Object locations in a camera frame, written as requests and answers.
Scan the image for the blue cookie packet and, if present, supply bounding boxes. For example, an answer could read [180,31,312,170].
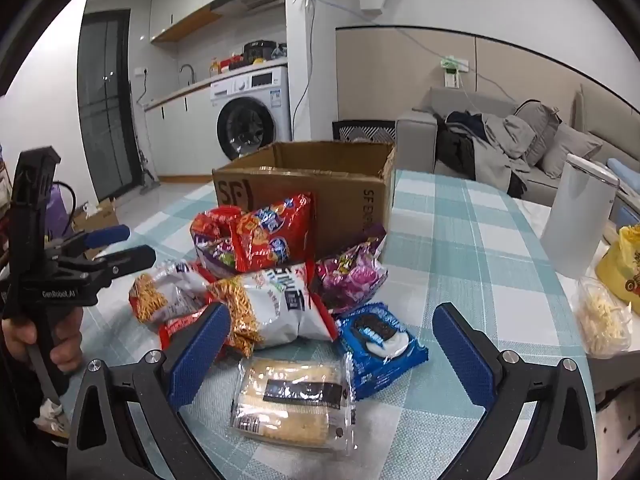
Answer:
[336,302,429,401]

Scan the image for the black cooking pot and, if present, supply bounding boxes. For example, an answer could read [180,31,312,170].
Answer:
[243,41,276,63]

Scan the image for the red snack bag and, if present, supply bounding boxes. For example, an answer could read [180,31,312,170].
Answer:
[235,192,316,273]
[190,210,246,281]

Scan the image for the small open cardboard box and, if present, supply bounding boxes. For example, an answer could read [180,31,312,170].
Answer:
[72,200,118,241]

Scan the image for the white lidded container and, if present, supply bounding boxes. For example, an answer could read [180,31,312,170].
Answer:
[540,154,621,278]

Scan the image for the black patterned chair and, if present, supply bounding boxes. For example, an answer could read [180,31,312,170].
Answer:
[332,119,398,143]

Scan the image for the dark grey pillow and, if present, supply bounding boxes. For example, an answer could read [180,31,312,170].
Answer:
[515,100,561,166]

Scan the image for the white wall cabinets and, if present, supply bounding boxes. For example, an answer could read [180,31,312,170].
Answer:
[150,0,288,43]

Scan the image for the light blue pillow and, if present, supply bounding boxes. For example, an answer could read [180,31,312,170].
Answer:
[607,157,640,186]

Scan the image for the grey jacket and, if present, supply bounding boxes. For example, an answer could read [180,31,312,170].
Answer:
[480,112,538,198]

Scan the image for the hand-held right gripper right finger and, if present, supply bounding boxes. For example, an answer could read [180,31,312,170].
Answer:
[432,302,598,480]

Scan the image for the clear bag of shredded food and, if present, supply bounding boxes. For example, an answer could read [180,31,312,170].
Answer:
[570,277,633,358]

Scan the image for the kitchen counter with cabinets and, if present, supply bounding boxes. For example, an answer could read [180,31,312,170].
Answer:
[144,77,221,183]

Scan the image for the white washing machine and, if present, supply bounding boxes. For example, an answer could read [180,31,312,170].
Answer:
[210,65,292,163]

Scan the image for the brown cardboard box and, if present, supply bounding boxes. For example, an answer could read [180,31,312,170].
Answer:
[212,141,397,261]

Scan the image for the black garment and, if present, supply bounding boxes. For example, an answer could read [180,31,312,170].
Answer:
[437,110,501,181]

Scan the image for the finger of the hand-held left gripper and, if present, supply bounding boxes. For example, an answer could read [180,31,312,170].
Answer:
[50,245,157,286]
[45,225,132,261]

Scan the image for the light grey pillow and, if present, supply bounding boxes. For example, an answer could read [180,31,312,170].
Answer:
[540,122,603,178]

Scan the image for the stick vacuum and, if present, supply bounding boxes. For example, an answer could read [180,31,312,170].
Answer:
[135,80,161,196]

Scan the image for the person's left hand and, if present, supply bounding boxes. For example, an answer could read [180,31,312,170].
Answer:
[0,305,85,373]

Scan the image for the purple plastic bag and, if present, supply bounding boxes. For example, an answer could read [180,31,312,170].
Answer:
[47,182,71,241]

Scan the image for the dark glass door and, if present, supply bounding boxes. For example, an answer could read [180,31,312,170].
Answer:
[77,10,136,201]

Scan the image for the white wall outlet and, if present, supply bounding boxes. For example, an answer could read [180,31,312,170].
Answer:
[440,57,471,88]

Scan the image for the yellow plastic bag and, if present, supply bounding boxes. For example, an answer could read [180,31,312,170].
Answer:
[595,225,640,316]

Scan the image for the purple snack bag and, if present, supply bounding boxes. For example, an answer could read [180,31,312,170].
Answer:
[315,237,388,313]

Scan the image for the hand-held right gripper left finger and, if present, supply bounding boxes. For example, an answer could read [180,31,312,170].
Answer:
[67,302,232,480]

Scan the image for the clear cracker packet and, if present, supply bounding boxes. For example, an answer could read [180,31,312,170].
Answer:
[230,355,357,453]

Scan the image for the grey sofa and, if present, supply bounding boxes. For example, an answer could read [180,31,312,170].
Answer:
[396,85,640,211]

